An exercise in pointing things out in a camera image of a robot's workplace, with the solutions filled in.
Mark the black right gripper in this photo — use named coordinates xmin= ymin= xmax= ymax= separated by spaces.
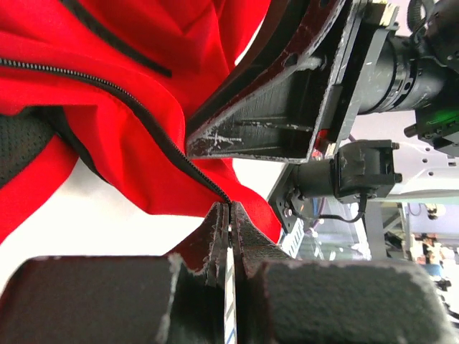
xmin=186 ymin=1 xmax=398 ymax=161

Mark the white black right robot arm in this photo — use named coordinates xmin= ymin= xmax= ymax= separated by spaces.
xmin=186 ymin=1 xmax=458 ymax=163

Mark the red zip jacket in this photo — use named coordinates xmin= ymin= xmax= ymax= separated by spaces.
xmin=1 ymin=1 xmax=281 ymax=242

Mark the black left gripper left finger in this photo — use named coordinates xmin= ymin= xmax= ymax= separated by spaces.
xmin=1 ymin=203 xmax=230 ymax=343

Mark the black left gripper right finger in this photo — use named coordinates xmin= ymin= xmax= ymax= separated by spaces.
xmin=231 ymin=203 xmax=458 ymax=343

